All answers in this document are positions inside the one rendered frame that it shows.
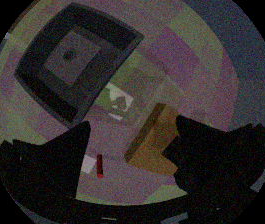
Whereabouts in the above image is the red peg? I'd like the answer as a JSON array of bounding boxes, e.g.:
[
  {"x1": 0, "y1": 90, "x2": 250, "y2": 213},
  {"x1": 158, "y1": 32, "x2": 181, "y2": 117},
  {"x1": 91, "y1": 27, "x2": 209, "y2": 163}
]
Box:
[{"x1": 96, "y1": 153, "x2": 104, "y2": 179}]

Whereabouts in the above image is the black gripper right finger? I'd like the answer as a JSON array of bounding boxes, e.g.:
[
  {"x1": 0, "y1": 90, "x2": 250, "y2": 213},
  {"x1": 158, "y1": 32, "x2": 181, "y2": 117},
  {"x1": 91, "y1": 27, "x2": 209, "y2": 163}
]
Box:
[{"x1": 175, "y1": 115, "x2": 253, "y2": 188}]

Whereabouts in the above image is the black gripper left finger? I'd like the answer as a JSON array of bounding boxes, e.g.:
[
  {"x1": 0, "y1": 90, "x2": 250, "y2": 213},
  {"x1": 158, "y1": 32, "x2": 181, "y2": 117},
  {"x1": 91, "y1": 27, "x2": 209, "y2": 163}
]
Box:
[{"x1": 12, "y1": 121, "x2": 91, "y2": 198}]

